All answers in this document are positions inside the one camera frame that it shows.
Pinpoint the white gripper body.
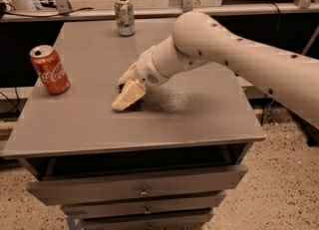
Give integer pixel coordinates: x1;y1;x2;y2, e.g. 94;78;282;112
136;47;168;88

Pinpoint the grey metal rail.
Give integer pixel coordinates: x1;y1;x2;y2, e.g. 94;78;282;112
0;3;319;23

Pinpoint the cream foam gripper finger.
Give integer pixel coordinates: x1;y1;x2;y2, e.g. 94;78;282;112
118;63;139;85
112;80;146;111

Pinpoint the black cable on rail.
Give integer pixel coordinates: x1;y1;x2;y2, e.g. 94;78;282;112
0;2;94;19

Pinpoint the grey drawer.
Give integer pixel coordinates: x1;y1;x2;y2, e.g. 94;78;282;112
61;191;225;219
27;165;247;205
81;209;213;230

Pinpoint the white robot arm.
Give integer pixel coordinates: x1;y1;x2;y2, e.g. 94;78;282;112
112;12;319;127

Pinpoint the bottom grey drawer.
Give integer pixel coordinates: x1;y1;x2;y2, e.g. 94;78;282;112
81;209;213;230

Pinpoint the red coca-cola can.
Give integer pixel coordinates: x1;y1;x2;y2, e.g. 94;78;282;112
30;45;71;96

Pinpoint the black chocolate rxbar wrapper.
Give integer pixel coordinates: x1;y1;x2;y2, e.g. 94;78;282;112
117;82;145;111

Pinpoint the top grey drawer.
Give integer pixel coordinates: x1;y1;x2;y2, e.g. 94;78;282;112
27;165;247;205

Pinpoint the middle grey drawer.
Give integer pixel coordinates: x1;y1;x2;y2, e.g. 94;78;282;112
61;191;225;219

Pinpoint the white green soda can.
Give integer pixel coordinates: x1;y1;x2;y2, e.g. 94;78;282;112
115;0;135;36

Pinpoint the grey drawer cabinet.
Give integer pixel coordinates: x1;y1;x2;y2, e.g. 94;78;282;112
0;16;266;230

